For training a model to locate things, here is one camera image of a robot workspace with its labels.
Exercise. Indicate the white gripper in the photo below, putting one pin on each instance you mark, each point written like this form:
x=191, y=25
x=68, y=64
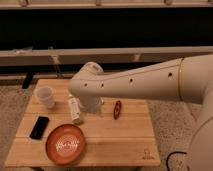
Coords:
x=90, y=104

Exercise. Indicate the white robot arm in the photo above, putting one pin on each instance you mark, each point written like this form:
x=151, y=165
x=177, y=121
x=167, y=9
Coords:
x=185, y=79

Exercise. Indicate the small white bottle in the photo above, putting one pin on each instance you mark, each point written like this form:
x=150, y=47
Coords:
x=74, y=110

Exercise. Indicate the red oval object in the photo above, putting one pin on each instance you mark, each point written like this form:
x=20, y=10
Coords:
x=117, y=109

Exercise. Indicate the white paper cup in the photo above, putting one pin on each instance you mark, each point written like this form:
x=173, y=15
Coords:
x=45, y=96

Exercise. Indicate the wooden table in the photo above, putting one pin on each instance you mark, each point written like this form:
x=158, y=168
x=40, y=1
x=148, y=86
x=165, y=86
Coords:
x=126, y=141

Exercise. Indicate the orange patterned bowl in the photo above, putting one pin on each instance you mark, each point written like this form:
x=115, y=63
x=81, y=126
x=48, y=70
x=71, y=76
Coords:
x=65, y=144

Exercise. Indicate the black smartphone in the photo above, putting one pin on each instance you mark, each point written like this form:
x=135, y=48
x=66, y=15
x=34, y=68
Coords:
x=39, y=128

